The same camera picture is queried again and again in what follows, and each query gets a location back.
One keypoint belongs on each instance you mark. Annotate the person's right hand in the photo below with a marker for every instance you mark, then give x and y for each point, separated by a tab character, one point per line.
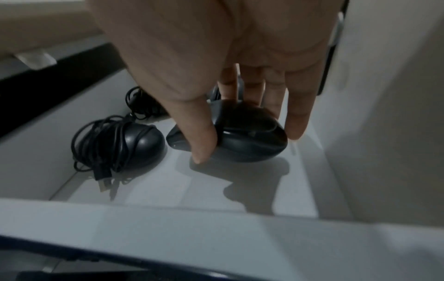
215	41

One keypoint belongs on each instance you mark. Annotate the black computer mouse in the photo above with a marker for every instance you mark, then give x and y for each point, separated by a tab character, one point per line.
253	137

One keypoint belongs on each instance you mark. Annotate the beige cardboard flap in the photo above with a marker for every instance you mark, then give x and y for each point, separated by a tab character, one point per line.
45	24

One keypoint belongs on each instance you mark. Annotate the white cardboard box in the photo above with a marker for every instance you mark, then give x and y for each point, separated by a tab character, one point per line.
194	219

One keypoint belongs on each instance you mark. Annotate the white tape strip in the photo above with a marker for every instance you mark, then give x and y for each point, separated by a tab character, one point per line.
36	58

